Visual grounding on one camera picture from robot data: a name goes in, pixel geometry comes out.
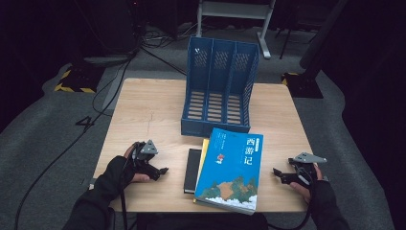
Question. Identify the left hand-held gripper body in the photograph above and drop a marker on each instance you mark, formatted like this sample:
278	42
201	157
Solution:
145	150

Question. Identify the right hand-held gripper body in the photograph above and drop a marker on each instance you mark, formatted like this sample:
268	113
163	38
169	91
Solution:
304	169

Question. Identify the black hardcover book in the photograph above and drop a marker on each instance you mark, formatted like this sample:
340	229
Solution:
192	169

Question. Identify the yellow cover book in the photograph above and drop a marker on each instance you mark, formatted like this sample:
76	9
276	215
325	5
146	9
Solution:
205	150

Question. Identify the blue landscape cover book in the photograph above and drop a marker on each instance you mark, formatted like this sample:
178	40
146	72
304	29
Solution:
230	172

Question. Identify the blue plastic file rack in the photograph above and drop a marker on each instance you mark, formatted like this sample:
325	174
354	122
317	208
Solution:
191	126

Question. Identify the person's right hand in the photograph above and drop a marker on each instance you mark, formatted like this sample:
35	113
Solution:
320	191

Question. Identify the person's left hand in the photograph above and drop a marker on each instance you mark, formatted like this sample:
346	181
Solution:
119	174

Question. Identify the black yellow-striped stand base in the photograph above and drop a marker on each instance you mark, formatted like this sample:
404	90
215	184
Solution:
303	86
79	80

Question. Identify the black tripod stand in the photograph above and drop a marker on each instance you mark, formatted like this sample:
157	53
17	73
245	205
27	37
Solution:
285	44

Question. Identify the dark grey slanted pole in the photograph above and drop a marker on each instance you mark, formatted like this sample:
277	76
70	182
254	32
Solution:
322	32

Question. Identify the grey metal table bracket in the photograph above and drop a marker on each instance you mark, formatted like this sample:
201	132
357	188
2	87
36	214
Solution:
86	183
325	179

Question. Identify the white metal frame stand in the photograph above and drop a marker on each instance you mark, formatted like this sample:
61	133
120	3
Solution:
236	9

